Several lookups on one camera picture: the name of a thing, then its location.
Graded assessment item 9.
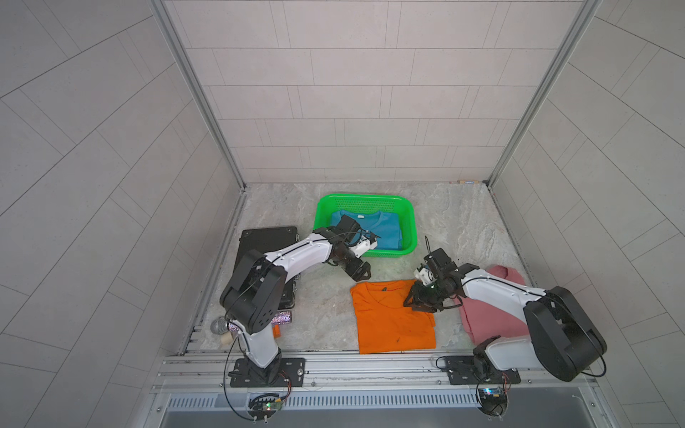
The orange t-shirt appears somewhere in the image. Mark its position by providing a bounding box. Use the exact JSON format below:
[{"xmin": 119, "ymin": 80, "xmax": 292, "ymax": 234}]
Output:
[{"xmin": 351, "ymin": 280, "xmax": 436, "ymax": 354}]

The blue t-shirt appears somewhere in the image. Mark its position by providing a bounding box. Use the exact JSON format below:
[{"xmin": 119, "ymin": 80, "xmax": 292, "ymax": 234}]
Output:
[{"xmin": 331, "ymin": 210, "xmax": 403, "ymax": 251}]

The green plastic perforated basket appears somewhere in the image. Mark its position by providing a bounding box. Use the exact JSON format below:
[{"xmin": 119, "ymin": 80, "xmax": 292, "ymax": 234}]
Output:
[{"xmin": 313, "ymin": 194, "xmax": 418, "ymax": 258}]

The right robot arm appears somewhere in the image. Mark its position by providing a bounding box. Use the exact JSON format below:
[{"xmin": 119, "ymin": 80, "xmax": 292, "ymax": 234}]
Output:
[{"xmin": 403, "ymin": 262, "xmax": 608, "ymax": 382}]

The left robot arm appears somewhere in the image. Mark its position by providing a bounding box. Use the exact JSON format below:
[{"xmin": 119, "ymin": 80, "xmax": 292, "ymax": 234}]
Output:
[{"xmin": 219, "ymin": 226, "xmax": 379, "ymax": 370}]

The pink folded t-shirt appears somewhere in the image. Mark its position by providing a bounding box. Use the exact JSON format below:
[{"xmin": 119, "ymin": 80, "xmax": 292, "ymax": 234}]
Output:
[{"xmin": 458, "ymin": 298, "xmax": 529, "ymax": 345}]

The black hard case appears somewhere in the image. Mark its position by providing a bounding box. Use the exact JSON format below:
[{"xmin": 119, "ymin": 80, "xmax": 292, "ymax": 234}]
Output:
[{"xmin": 233, "ymin": 226, "xmax": 299, "ymax": 310}]

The right green circuit board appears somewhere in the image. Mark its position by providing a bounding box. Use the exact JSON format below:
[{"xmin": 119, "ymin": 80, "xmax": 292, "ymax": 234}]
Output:
[{"xmin": 476, "ymin": 385, "xmax": 509, "ymax": 418}]

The green circuit board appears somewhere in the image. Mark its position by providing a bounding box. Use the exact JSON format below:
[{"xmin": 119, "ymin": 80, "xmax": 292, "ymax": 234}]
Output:
[
  {"xmin": 476, "ymin": 385, "xmax": 509, "ymax": 418},
  {"xmin": 247, "ymin": 393, "xmax": 286, "ymax": 421}
]

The glittery purple microphone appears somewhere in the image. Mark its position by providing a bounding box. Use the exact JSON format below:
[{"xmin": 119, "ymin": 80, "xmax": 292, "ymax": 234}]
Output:
[{"xmin": 210, "ymin": 310, "xmax": 293, "ymax": 335}]

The left green circuit board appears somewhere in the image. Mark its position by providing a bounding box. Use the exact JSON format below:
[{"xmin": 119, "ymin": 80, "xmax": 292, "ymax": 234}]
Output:
[{"xmin": 247, "ymin": 393, "xmax": 286, "ymax": 421}]

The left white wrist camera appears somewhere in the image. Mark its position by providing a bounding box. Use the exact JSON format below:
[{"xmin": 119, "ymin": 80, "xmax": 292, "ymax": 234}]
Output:
[{"xmin": 336, "ymin": 215, "xmax": 380, "ymax": 258}]

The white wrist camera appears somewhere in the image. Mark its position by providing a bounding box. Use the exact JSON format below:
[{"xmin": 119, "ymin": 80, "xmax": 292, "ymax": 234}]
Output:
[
  {"xmin": 414, "ymin": 248, "xmax": 458, "ymax": 286},
  {"xmin": 336, "ymin": 215, "xmax": 380, "ymax": 258}
]

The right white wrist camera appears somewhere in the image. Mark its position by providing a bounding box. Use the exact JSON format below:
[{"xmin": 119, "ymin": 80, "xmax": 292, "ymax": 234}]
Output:
[{"xmin": 414, "ymin": 248, "xmax": 458, "ymax": 286}]

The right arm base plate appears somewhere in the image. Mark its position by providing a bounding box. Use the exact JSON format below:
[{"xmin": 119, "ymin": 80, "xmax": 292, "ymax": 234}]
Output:
[{"xmin": 435, "ymin": 355, "xmax": 521, "ymax": 386}]

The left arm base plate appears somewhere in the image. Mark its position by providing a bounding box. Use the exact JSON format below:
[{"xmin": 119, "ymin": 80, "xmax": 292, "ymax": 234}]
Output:
[{"xmin": 227, "ymin": 357, "xmax": 306, "ymax": 388}]

